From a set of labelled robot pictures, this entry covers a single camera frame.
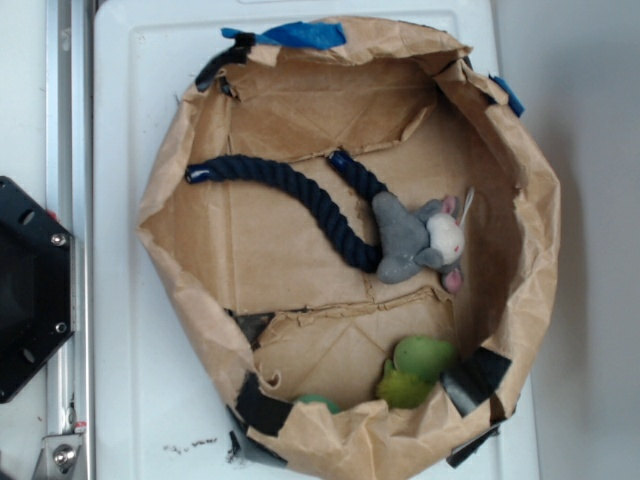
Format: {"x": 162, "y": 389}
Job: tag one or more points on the brown paper bag bin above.
{"x": 259, "y": 288}

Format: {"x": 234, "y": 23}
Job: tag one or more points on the gray plush mouse toy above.
{"x": 431, "y": 237}

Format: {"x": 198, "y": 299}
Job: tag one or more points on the green rubber toy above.
{"x": 413, "y": 371}

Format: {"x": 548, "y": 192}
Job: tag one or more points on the small green ball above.
{"x": 308, "y": 399}

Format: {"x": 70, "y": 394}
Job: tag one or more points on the black tape patch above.
{"x": 258, "y": 411}
{"x": 474, "y": 380}

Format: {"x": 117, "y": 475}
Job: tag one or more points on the black tape strip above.
{"x": 236, "y": 54}

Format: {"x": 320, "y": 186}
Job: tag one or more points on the blue tape strip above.
{"x": 319, "y": 35}

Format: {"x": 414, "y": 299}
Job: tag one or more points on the blue tape piece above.
{"x": 513, "y": 101}

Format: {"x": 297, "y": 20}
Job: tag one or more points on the white plastic board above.
{"x": 157, "y": 414}

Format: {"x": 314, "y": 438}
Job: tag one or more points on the aluminium frame rail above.
{"x": 70, "y": 400}

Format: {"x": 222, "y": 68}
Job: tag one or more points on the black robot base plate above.
{"x": 36, "y": 299}

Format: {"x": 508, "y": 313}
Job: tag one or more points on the metal corner bracket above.
{"x": 62, "y": 457}

